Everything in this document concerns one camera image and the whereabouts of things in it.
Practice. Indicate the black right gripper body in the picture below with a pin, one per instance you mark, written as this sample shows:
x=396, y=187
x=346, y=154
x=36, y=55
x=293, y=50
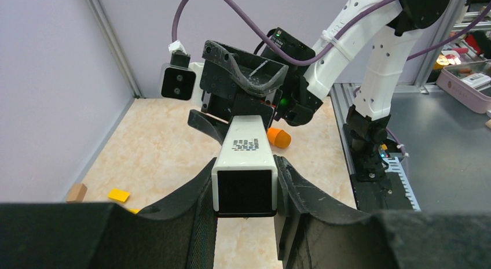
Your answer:
x=291, y=102

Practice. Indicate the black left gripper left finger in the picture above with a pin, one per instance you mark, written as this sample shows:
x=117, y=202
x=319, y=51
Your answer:
x=178, y=231

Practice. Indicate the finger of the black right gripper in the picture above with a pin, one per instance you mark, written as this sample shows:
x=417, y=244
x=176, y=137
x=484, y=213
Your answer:
x=212, y=127
x=225, y=65

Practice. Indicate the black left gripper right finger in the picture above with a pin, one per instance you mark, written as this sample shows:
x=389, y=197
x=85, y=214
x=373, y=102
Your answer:
x=314, y=230

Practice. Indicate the white remote control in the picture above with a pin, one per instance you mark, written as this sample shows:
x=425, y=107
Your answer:
x=244, y=175

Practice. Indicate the orange toy carrot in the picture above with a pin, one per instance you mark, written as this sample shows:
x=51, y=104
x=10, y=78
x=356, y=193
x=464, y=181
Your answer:
x=279, y=138

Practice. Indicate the yellow flat brick lower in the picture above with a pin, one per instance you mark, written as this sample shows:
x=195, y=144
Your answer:
x=134, y=211

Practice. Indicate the yellow flat brick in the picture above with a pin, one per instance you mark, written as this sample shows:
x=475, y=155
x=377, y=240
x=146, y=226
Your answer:
x=134, y=211
x=118, y=195

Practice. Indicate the yellow flat brick upper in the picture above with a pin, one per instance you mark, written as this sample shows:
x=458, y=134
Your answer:
x=118, y=195

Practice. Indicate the small wooden block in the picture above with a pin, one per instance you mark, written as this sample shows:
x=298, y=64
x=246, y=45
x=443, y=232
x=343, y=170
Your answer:
x=76, y=194

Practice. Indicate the pink storage box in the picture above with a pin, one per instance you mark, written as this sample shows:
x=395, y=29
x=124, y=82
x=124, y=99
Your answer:
x=469, y=84

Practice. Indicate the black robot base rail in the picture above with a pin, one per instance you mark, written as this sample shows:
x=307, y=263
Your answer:
x=374, y=158

